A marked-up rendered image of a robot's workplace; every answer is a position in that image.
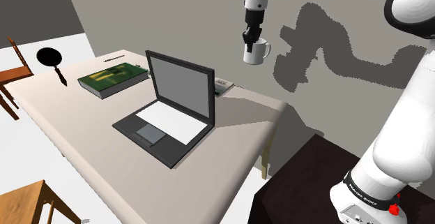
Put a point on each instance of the small grey book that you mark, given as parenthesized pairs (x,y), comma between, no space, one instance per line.
(222,85)

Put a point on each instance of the light brown wooden chair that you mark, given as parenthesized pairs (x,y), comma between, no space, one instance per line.
(20,203)

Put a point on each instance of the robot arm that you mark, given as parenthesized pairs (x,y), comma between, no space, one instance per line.
(401,138)

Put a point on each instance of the thick green book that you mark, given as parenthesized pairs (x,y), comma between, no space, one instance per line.
(108,78)

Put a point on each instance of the dark brown wooden chair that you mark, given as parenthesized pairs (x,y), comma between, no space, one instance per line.
(15,73)

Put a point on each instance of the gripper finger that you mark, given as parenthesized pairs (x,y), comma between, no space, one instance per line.
(249,43)
(258,33)

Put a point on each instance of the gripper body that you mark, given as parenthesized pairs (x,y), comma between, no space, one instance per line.
(254,17)

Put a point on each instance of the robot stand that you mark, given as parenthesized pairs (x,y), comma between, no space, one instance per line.
(306,186)

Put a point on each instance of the black frying pan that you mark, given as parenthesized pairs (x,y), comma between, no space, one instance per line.
(49,57)

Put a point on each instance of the thin dark pen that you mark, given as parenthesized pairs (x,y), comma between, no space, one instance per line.
(114,58)

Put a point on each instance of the dark grey open laptop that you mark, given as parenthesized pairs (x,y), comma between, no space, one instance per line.
(180,84)

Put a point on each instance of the white mug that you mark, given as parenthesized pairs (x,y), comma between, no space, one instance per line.
(254,57)

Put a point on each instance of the beige table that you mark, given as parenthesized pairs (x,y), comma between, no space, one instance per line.
(98,155)

